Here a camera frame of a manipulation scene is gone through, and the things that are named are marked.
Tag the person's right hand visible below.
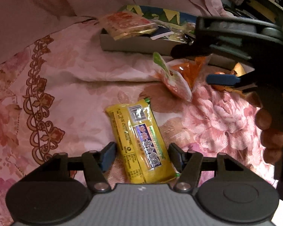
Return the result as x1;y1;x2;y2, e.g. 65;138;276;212
252;94;283;165

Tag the gold foil snack packet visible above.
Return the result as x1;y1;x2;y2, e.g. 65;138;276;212
227;63;262;107

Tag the dark wooden desk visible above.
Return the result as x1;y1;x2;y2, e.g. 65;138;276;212
243;0;283;28

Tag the painted cardboard box tray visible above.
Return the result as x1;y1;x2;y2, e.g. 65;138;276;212
99;4;241;69

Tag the yellow snack bar packet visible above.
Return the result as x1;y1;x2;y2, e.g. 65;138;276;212
106;98;178;184

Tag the orange mandarin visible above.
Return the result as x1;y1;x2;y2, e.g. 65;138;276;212
212;71;227;91

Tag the dark blue packet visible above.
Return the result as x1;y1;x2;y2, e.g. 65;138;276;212
149;26;174;40

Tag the clear crispy rice cake pack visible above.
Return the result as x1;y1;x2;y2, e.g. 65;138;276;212
98;11;158;40

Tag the floral pink bedsheet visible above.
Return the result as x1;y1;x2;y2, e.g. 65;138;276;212
0;20;276;225

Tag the orange white snack packet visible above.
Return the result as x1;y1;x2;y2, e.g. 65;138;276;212
153;52;210;102

